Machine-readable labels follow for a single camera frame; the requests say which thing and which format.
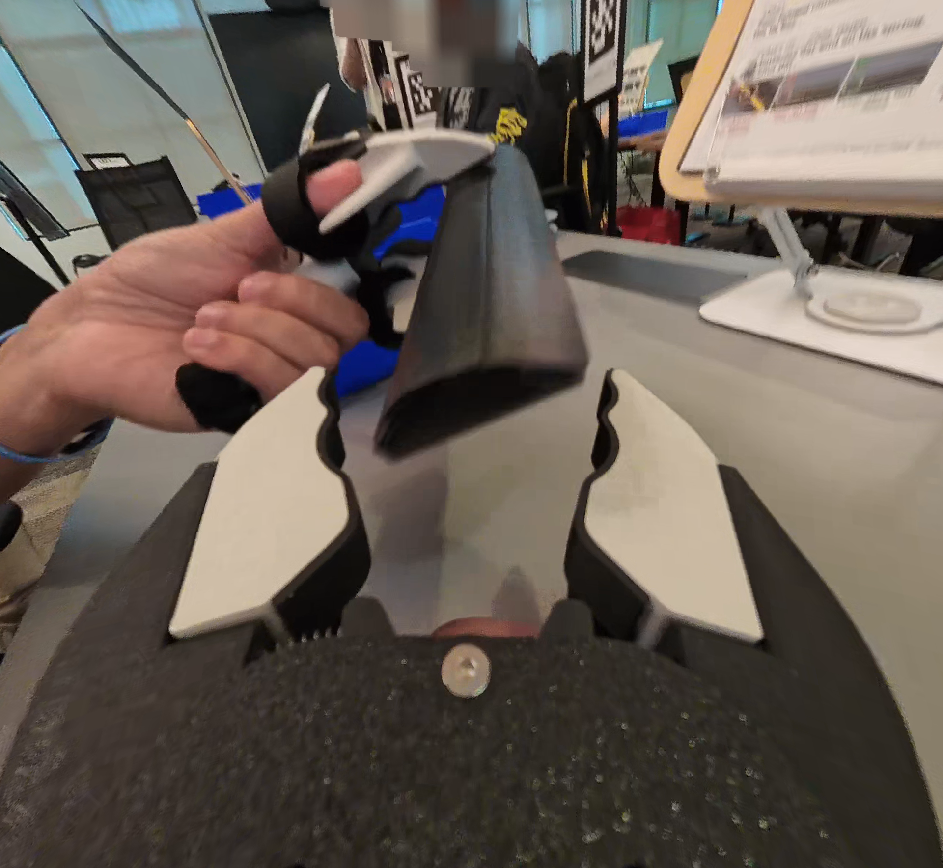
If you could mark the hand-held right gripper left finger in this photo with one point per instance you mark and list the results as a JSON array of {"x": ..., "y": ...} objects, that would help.
[{"x": 265, "y": 522}]

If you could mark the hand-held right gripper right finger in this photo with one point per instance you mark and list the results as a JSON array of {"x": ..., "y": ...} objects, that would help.
[{"x": 663, "y": 529}]

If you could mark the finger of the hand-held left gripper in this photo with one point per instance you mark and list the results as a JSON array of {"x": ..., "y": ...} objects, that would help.
[{"x": 412, "y": 153}]

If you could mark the black remote control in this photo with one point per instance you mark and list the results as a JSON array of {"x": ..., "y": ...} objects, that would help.
[{"x": 486, "y": 293}]

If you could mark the blue plastic bin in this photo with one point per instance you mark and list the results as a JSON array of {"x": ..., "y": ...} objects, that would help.
[{"x": 365, "y": 371}]

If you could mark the grey desk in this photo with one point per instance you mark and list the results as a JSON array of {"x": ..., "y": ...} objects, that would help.
[{"x": 773, "y": 426}]

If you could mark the white desk stand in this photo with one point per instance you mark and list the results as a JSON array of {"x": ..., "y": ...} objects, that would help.
[{"x": 751, "y": 308}]

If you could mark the person's left hand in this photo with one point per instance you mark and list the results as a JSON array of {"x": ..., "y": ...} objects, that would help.
[{"x": 147, "y": 323}]

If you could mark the small marker sign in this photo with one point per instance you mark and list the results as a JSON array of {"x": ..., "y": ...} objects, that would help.
[{"x": 416, "y": 94}]

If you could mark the black partition panel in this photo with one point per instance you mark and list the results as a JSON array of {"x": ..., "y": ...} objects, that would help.
[{"x": 258, "y": 72}]

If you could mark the blue wristband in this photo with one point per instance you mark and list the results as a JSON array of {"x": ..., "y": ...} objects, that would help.
[{"x": 44, "y": 455}]

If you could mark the red bag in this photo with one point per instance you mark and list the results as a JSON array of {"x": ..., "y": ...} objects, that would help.
[{"x": 648, "y": 225}]

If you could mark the black office chair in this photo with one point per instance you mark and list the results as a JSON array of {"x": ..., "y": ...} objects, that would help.
[{"x": 7, "y": 522}]

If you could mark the wooden instruction board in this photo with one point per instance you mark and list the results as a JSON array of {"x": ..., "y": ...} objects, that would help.
[{"x": 810, "y": 72}]

